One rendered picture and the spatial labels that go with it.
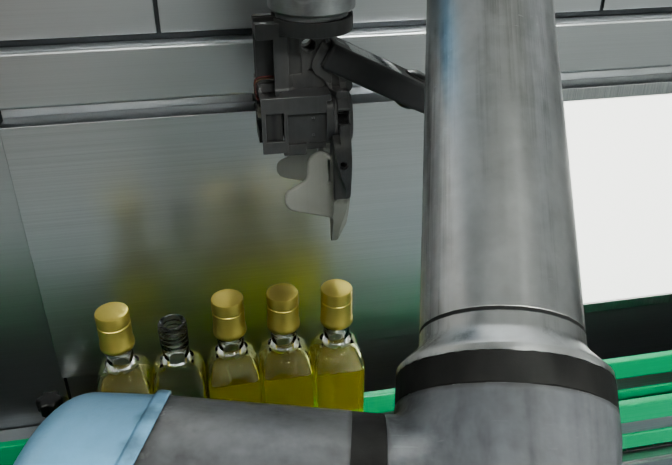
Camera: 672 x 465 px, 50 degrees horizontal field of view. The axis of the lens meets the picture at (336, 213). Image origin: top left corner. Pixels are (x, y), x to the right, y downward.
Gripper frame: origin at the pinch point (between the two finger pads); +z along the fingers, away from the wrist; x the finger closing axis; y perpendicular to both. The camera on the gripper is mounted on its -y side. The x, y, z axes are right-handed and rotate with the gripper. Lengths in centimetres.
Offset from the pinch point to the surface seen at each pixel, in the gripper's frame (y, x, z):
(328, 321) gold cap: 1.1, 1.3, 12.5
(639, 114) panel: -40.0, -12.6, -2.6
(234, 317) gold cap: 10.9, 1.2, 10.6
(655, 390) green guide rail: -46, -3, 35
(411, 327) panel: -12.6, -12.1, 26.0
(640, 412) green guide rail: -37.9, 4.0, 30.5
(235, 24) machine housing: 8.0, -15.1, -15.3
